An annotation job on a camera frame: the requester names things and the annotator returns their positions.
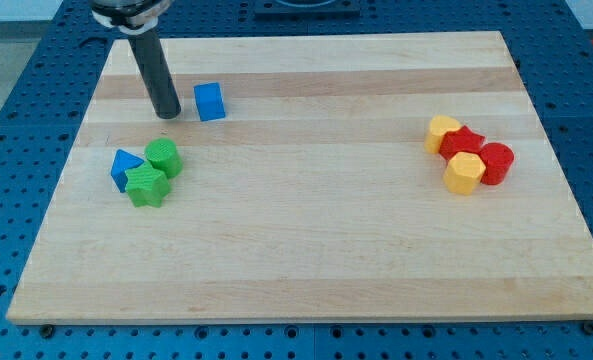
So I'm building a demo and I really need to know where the wooden board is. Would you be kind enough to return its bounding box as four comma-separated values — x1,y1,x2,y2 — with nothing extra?
7,31,593,325

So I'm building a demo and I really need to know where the yellow heart block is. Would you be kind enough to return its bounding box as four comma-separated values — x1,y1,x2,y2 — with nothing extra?
424,115,462,154

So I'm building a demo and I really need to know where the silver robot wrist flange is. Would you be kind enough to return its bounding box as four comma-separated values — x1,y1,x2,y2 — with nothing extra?
89,0,171,35

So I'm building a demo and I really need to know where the yellow hexagon block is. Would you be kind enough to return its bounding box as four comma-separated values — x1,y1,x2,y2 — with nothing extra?
443,152,486,195

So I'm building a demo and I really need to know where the red cylinder block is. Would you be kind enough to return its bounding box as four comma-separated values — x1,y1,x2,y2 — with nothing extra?
479,142,515,186

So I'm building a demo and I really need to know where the blue triangle block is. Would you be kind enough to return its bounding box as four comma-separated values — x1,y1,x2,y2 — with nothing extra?
110,149,144,193

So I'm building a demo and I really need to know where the red star block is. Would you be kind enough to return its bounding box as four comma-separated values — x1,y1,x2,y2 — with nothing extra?
439,126,486,161

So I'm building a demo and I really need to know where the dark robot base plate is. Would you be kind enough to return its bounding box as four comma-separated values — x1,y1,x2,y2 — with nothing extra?
253,0,361,20

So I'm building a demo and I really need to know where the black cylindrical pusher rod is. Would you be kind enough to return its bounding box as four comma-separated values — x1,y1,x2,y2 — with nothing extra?
128,28,181,119

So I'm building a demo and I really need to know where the blue cube block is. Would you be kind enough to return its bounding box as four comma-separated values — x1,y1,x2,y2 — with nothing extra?
194,82,226,121

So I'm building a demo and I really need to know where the green star block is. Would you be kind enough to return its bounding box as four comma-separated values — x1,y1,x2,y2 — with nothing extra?
125,163,171,208

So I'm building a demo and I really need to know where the green cylinder block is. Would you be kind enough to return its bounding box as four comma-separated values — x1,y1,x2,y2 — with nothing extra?
144,138,183,179

